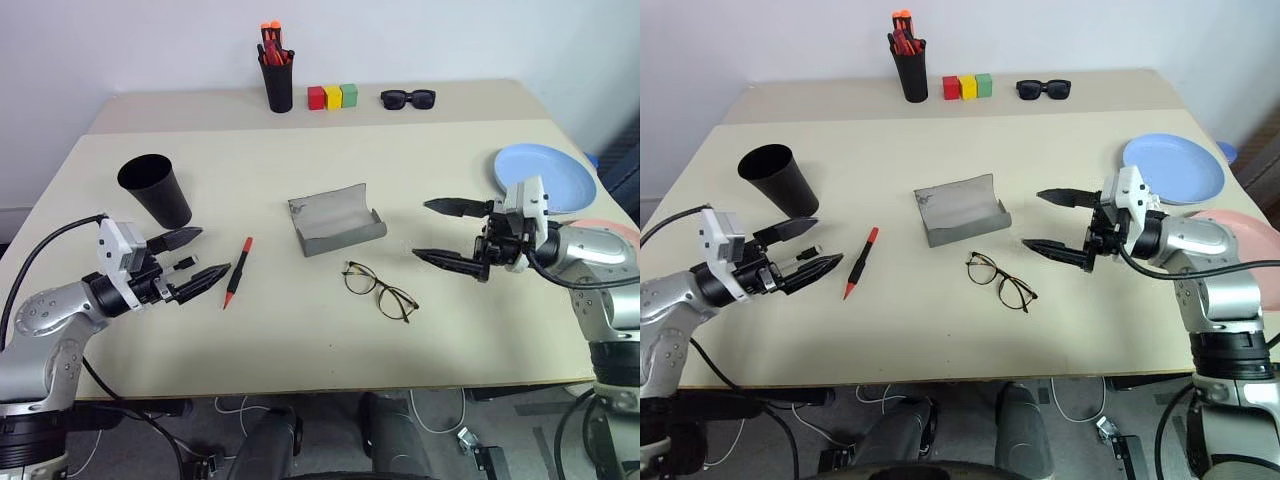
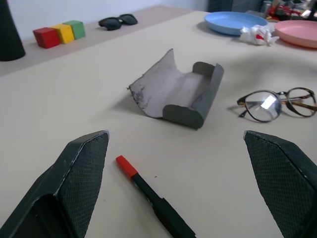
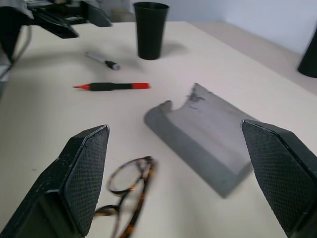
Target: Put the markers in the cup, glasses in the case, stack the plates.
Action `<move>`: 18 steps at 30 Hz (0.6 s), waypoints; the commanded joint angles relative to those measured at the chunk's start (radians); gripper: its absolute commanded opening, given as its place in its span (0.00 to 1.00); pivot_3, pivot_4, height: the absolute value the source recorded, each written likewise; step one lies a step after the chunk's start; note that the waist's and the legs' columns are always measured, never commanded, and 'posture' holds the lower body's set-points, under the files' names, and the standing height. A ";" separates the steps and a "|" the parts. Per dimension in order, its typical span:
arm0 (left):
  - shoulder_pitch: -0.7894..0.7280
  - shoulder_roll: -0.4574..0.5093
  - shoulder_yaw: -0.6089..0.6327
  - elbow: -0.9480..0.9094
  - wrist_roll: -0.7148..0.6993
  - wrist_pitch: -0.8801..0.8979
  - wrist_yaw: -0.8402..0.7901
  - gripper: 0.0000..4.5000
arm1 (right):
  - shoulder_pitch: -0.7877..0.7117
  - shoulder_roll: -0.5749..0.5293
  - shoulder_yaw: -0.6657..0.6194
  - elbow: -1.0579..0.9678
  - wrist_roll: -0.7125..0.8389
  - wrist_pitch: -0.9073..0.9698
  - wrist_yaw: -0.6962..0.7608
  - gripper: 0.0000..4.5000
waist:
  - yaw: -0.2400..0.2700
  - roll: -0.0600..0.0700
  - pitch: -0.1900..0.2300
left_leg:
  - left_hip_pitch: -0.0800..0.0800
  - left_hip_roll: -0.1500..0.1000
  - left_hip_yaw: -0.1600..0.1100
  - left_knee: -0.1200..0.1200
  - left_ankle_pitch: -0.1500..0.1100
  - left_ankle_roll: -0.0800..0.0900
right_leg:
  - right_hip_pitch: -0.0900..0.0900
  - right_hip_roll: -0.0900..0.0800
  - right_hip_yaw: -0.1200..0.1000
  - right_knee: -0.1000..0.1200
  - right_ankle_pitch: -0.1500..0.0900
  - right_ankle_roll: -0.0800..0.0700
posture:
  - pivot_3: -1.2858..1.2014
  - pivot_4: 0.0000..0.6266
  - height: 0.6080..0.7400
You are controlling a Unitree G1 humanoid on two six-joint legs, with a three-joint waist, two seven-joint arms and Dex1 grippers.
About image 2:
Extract blurry red and black clutter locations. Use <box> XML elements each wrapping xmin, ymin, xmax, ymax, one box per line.
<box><xmin>262</xmin><ymin>0</ymin><xmax>317</xmax><ymax>23</ymax></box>

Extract blue plate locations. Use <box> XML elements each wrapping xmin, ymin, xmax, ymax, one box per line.
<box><xmin>204</xmin><ymin>11</ymin><xmax>269</xmax><ymax>36</ymax></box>

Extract black sunglasses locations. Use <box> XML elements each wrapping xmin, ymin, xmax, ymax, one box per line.
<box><xmin>98</xmin><ymin>13</ymin><xmax>138</xmax><ymax>31</ymax></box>

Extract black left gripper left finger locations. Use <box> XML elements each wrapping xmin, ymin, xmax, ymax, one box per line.
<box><xmin>0</xmin><ymin>129</ymin><xmax>110</xmax><ymax>238</ymax></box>

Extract dark background object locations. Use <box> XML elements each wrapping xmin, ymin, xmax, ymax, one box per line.
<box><xmin>208</xmin><ymin>0</ymin><xmax>263</xmax><ymax>13</ymax></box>

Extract tortoiseshell round eyeglasses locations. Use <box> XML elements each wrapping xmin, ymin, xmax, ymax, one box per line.
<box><xmin>229</xmin><ymin>86</ymin><xmax>317</xmax><ymax>123</ymax></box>

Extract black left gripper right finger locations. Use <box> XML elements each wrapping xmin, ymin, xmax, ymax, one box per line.
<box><xmin>243</xmin><ymin>130</ymin><xmax>317</xmax><ymax>238</ymax></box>

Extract white paper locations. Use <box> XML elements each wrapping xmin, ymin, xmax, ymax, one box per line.
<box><xmin>239</xmin><ymin>24</ymin><xmax>280</xmax><ymax>47</ymax></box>

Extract pink plate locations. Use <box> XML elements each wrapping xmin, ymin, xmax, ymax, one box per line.
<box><xmin>274</xmin><ymin>20</ymin><xmax>317</xmax><ymax>49</ymax></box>

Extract yellow wooden block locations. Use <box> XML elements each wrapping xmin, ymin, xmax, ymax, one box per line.
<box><xmin>51</xmin><ymin>23</ymin><xmax>75</xmax><ymax>45</ymax></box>

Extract red capped black pen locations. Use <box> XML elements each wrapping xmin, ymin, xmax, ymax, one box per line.
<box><xmin>115</xmin><ymin>155</ymin><xmax>198</xmax><ymax>238</ymax></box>

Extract green wooden block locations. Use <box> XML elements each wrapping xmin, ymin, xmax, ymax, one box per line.
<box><xmin>62</xmin><ymin>20</ymin><xmax>86</xmax><ymax>40</ymax></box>

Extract grey glasses case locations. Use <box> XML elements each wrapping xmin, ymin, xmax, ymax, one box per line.
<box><xmin>127</xmin><ymin>48</ymin><xmax>225</xmax><ymax>130</ymax></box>

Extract red wooden block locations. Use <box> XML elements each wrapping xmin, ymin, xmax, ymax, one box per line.
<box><xmin>33</xmin><ymin>27</ymin><xmax>60</xmax><ymax>49</ymax></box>

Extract black pen holder cup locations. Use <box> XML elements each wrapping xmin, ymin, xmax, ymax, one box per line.
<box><xmin>0</xmin><ymin>0</ymin><xmax>26</xmax><ymax>62</ymax></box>

